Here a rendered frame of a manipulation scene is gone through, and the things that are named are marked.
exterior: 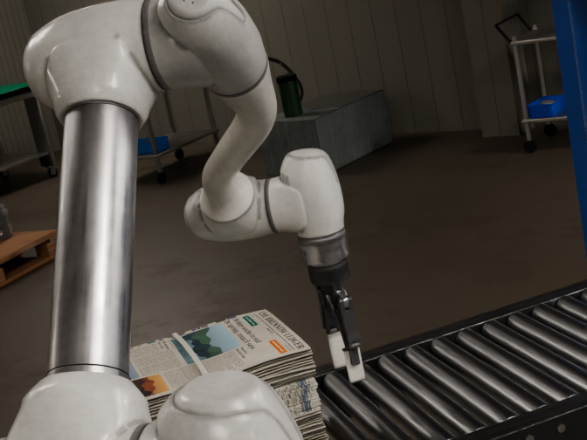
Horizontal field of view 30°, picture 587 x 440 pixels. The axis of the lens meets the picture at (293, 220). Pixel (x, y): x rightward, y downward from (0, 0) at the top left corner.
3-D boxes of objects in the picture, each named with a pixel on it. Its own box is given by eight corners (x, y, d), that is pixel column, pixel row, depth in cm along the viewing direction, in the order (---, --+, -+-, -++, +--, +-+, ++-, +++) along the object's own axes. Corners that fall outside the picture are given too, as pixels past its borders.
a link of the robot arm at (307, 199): (352, 218, 206) (284, 228, 209) (336, 138, 202) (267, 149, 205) (344, 236, 196) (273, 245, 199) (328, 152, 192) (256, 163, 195)
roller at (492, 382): (538, 436, 202) (535, 411, 201) (429, 359, 246) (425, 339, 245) (562, 428, 204) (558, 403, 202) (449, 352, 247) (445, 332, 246)
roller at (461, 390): (507, 447, 201) (503, 422, 199) (403, 367, 244) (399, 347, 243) (531, 438, 202) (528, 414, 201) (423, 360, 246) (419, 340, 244)
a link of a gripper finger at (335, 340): (328, 336, 211) (327, 334, 211) (334, 369, 212) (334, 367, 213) (342, 332, 211) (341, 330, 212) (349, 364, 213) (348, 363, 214)
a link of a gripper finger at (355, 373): (357, 343, 204) (358, 344, 203) (363, 377, 206) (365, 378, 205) (342, 347, 203) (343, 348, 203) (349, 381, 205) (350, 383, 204)
